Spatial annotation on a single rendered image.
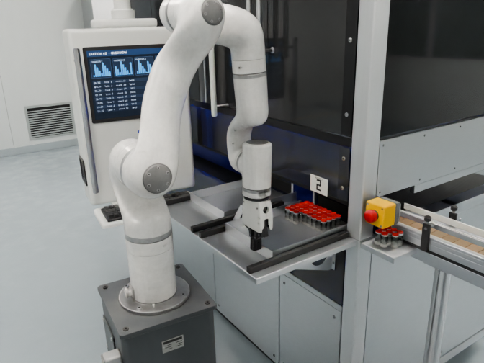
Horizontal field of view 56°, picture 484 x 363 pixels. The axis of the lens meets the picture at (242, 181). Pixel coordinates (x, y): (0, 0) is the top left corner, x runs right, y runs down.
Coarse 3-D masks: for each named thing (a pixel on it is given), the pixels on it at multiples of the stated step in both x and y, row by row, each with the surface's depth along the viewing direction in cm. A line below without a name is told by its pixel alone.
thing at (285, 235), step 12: (288, 204) 170; (276, 216) 168; (228, 228) 154; (240, 228) 158; (276, 228) 158; (288, 228) 158; (300, 228) 157; (336, 228) 149; (240, 240) 150; (264, 240) 150; (276, 240) 149; (288, 240) 149; (300, 240) 149; (312, 240) 144; (264, 252) 139; (276, 252) 136
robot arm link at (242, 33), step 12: (168, 0) 109; (228, 12) 113; (240, 12) 113; (168, 24) 111; (228, 24) 113; (240, 24) 113; (252, 24) 114; (228, 36) 114; (240, 36) 113; (252, 36) 114; (240, 48) 115; (252, 48) 115; (264, 48) 118; (240, 60) 117; (252, 60) 116; (264, 60) 119; (240, 72) 118; (252, 72) 117
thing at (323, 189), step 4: (312, 176) 160; (316, 176) 158; (312, 180) 160; (316, 180) 158; (324, 180) 155; (312, 184) 161; (324, 184) 155; (312, 188) 161; (320, 188) 158; (324, 188) 156; (320, 192) 158; (324, 192) 156
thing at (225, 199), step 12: (240, 180) 197; (192, 192) 185; (204, 192) 188; (216, 192) 192; (228, 192) 192; (240, 192) 192; (276, 192) 191; (204, 204) 176; (216, 204) 181; (228, 204) 180; (240, 204) 180
